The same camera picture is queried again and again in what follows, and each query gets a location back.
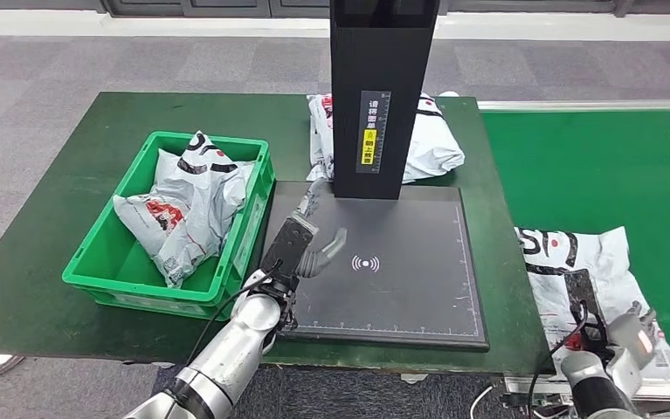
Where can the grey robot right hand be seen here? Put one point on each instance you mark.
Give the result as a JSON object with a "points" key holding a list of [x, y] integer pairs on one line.
{"points": [[629, 338]]}

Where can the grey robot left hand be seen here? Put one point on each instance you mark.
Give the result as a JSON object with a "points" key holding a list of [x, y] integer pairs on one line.
{"points": [[317, 263]]}

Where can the white poly mailer parcel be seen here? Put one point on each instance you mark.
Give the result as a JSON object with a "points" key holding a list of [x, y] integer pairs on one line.
{"points": [[167, 168], [195, 220], [433, 144], [589, 254]]}

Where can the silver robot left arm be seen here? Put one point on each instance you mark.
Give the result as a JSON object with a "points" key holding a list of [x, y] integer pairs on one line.
{"points": [[236, 347]]}

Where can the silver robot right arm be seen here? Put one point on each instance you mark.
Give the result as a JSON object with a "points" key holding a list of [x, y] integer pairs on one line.
{"points": [[595, 387]]}

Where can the black inbound scanner machine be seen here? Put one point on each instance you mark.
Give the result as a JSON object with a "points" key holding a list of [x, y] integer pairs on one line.
{"points": [[398, 300]]}

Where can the green conveyor belt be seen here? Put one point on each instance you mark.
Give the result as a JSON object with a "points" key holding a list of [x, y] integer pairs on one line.
{"points": [[601, 173]]}

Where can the white table foot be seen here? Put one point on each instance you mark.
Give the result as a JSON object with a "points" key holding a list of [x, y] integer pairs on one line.
{"points": [[414, 379]]}

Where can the small white object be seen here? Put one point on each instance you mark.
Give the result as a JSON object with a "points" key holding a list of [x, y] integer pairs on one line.
{"points": [[449, 95]]}

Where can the green plastic crate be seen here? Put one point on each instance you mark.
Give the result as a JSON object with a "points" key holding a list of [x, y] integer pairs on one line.
{"points": [[103, 272]]}

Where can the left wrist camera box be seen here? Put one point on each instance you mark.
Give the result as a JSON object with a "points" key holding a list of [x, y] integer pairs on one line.
{"points": [[288, 246]]}

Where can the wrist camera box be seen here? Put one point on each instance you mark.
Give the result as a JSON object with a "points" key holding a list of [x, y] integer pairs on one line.
{"points": [[288, 246], [580, 295]]}

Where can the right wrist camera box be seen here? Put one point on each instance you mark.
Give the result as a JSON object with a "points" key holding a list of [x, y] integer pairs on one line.
{"points": [[580, 295]]}

